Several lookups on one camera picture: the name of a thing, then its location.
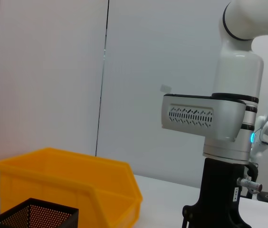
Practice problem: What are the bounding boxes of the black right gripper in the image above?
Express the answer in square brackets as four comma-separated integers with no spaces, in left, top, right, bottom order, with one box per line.
[181,158,253,228]

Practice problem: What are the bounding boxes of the small grey wall label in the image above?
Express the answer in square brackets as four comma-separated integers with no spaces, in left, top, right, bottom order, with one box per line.
[160,84,173,94]

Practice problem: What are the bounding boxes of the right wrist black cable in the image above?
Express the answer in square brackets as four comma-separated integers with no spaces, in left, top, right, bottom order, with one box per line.
[243,162,259,199]

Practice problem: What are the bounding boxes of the black mesh pen holder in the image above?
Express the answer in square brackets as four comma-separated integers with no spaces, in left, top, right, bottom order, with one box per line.
[0,198,79,228]

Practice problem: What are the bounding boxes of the right wrist silver connector plug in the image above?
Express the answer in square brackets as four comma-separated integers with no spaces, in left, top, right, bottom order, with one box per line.
[236,177,263,191]

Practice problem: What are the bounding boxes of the yellow plastic bin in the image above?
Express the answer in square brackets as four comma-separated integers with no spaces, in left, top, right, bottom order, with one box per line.
[0,147,144,228]

